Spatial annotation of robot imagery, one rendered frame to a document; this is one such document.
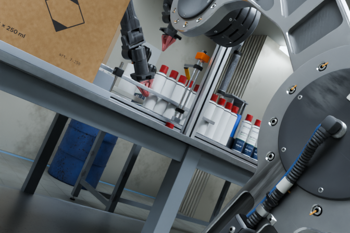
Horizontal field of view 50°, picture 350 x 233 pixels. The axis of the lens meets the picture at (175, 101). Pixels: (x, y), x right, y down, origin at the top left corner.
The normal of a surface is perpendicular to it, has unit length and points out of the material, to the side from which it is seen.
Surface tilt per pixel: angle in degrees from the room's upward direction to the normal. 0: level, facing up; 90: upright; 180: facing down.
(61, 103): 90
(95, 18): 90
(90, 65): 90
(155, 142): 90
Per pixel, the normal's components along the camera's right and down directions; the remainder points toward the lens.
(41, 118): 0.57, 0.15
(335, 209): -0.72, -0.38
